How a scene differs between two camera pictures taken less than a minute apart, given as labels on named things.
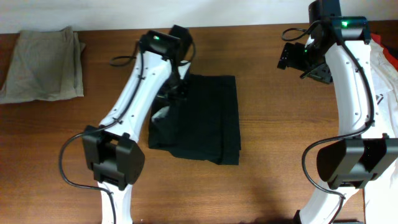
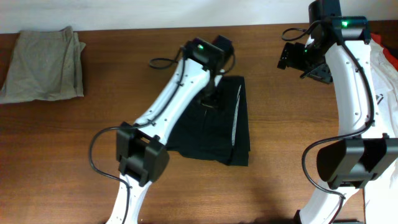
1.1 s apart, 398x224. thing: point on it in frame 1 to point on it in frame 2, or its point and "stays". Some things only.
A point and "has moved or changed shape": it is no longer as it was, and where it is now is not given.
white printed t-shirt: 380,205 stays
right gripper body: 307,60 stays
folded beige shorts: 45,66 stays
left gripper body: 175,89 to 212,98
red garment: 392,59 stays
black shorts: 203,124 has moved or changed shape
